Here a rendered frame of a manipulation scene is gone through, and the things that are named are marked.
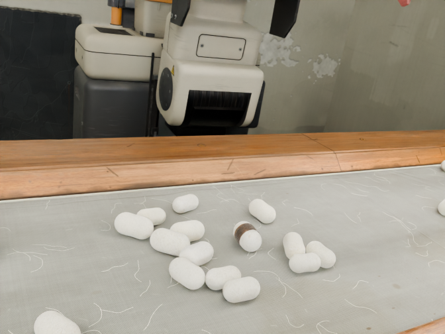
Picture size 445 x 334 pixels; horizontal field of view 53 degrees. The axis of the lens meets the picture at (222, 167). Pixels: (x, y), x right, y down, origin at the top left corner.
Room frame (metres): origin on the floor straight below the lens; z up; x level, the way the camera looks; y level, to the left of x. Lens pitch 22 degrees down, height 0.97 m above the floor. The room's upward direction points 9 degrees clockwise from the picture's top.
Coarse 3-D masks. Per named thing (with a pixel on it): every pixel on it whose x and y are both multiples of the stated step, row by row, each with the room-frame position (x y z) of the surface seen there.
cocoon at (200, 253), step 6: (192, 246) 0.34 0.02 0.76; (198, 246) 0.34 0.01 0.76; (204, 246) 0.34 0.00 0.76; (210, 246) 0.35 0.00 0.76; (180, 252) 0.33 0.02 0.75; (186, 252) 0.33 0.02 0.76; (192, 252) 0.33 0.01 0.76; (198, 252) 0.33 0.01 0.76; (204, 252) 0.34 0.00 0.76; (210, 252) 0.34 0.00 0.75; (192, 258) 0.33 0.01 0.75; (198, 258) 0.33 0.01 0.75; (204, 258) 0.34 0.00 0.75; (210, 258) 0.34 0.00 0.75; (198, 264) 0.33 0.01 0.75
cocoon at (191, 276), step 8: (176, 264) 0.31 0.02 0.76; (184, 264) 0.31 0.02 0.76; (192, 264) 0.31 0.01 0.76; (176, 272) 0.31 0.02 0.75; (184, 272) 0.30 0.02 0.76; (192, 272) 0.30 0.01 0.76; (200, 272) 0.30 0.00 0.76; (176, 280) 0.31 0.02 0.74; (184, 280) 0.30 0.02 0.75; (192, 280) 0.30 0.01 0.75; (200, 280) 0.30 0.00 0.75; (192, 288) 0.30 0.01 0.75
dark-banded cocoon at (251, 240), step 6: (240, 222) 0.40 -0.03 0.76; (246, 222) 0.40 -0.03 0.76; (234, 228) 0.39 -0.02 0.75; (246, 234) 0.38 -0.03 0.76; (252, 234) 0.38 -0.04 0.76; (258, 234) 0.38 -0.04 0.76; (240, 240) 0.38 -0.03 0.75; (246, 240) 0.37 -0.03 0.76; (252, 240) 0.37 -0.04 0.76; (258, 240) 0.37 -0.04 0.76; (246, 246) 0.37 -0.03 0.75; (252, 246) 0.37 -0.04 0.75; (258, 246) 0.37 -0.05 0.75
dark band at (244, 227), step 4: (244, 224) 0.39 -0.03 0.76; (248, 224) 0.39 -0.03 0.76; (240, 228) 0.39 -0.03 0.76; (244, 228) 0.38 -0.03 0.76; (248, 228) 0.38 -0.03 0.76; (252, 228) 0.38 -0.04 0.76; (236, 232) 0.39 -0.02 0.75; (240, 232) 0.38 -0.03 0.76; (244, 232) 0.38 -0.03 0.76; (236, 236) 0.38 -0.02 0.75; (240, 236) 0.38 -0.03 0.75; (236, 240) 0.38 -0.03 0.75
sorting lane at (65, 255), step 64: (128, 192) 0.46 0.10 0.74; (192, 192) 0.49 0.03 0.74; (256, 192) 0.52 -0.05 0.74; (320, 192) 0.55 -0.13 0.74; (384, 192) 0.59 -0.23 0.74; (0, 256) 0.31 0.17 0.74; (64, 256) 0.32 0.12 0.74; (128, 256) 0.34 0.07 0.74; (256, 256) 0.37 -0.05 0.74; (384, 256) 0.41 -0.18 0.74; (0, 320) 0.24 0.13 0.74; (128, 320) 0.26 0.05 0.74; (192, 320) 0.27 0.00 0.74; (256, 320) 0.28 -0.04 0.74; (320, 320) 0.29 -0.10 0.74; (384, 320) 0.30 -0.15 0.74
